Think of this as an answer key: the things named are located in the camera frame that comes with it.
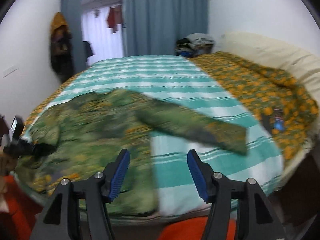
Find green landscape print garment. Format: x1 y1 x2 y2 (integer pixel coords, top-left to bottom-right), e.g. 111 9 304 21
15 89 247 216

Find hanging brown yellow clothes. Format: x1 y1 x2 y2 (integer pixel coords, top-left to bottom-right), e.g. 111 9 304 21
50 12 74 83

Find pile of clothes on bed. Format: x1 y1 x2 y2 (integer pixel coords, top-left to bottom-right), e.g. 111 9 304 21
175 33 216 58

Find orange fuzzy rug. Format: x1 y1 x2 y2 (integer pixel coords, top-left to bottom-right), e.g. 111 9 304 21
157 216 237 240

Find teal white plaid blanket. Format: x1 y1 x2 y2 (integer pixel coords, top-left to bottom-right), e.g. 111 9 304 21
16 55 283 219

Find orange floral green bedsheet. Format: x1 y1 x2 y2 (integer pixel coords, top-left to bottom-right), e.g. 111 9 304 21
190 51 319 160

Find cream pillow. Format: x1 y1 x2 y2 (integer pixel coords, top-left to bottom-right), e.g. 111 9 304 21
220 32 319 102

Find narrow blue-grey left curtain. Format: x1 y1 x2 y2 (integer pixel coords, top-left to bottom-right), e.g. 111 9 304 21
61 0 87 74

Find red hanging garment outside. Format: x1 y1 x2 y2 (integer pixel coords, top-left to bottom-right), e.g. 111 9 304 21
106 5 122 33

